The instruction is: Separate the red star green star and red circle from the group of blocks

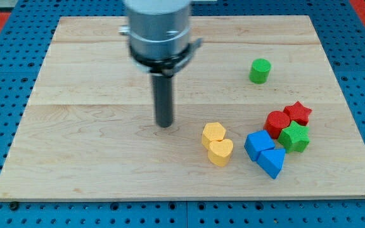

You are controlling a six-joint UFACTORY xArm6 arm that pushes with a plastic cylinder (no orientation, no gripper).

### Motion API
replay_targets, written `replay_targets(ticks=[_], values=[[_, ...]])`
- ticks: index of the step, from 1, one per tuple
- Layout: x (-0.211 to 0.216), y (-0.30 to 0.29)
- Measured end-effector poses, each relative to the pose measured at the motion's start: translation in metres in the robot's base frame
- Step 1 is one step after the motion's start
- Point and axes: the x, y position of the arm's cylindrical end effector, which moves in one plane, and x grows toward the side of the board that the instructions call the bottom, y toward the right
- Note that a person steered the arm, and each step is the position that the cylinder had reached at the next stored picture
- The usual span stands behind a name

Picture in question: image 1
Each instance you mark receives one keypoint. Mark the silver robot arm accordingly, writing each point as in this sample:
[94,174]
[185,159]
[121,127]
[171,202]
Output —
[159,35]

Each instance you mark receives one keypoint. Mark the red star block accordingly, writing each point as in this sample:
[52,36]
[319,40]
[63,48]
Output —
[298,113]

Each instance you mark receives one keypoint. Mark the green star block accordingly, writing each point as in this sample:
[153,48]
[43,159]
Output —
[295,137]

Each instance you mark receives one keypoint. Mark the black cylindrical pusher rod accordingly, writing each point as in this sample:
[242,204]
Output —
[163,103]

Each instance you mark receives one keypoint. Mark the yellow hexagon block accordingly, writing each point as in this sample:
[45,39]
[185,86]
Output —
[213,131]

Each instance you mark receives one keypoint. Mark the yellow heart block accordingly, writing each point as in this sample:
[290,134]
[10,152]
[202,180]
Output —
[219,152]

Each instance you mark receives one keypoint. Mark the wooden board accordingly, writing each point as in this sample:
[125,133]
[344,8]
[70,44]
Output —
[88,131]

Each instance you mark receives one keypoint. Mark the blue cube block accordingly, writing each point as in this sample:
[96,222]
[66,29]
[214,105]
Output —
[257,142]

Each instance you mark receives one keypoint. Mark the green cylinder block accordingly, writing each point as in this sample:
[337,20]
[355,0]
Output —
[259,71]

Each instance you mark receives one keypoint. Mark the red cylinder block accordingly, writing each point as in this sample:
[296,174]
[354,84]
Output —
[275,122]

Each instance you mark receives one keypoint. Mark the blue triangle block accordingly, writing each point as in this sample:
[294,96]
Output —
[271,161]

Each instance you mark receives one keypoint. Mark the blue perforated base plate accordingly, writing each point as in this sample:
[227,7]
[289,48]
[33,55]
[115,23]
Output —
[24,41]

